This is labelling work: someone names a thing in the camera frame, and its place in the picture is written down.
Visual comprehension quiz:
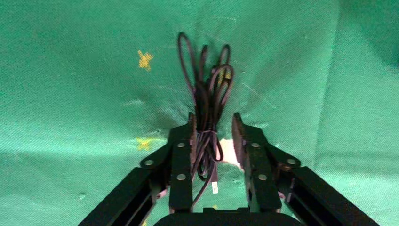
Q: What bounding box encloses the thin black cable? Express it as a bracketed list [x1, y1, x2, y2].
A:
[177, 32, 235, 210]

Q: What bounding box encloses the green table cloth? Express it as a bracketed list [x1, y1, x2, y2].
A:
[0, 0, 399, 226]

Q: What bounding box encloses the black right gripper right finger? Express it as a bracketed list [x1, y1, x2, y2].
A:
[232, 112, 379, 226]

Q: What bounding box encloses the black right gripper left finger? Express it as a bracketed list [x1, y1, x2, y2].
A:
[78, 112, 199, 226]

